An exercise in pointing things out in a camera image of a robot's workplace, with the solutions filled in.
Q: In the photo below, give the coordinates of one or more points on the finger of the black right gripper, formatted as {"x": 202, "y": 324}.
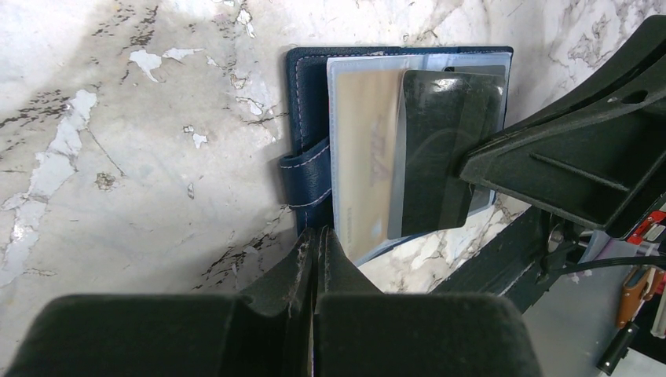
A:
{"x": 633, "y": 77}
{"x": 591, "y": 166}

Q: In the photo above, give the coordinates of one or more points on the black VIP card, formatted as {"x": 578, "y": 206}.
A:
{"x": 483, "y": 198}

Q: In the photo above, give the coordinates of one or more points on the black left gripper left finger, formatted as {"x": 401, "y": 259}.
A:
{"x": 261, "y": 331}

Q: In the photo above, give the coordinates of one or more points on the plain black card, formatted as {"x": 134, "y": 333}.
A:
{"x": 442, "y": 115}

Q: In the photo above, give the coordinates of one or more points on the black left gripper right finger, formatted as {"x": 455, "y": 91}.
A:
{"x": 361, "y": 331}

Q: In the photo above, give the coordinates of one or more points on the gold credit card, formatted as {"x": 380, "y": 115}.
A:
{"x": 366, "y": 108}

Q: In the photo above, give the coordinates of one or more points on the blue leather card holder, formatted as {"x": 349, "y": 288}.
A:
{"x": 309, "y": 171}

